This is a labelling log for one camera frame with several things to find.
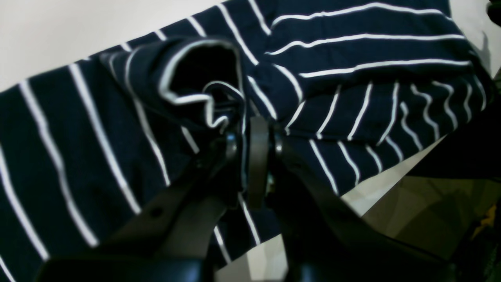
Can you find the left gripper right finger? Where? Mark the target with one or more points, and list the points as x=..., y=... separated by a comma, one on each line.
x=324, y=239

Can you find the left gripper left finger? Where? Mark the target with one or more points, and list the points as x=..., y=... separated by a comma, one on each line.
x=169, y=239

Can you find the navy white striped T-shirt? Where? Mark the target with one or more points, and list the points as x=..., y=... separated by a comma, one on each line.
x=354, y=86

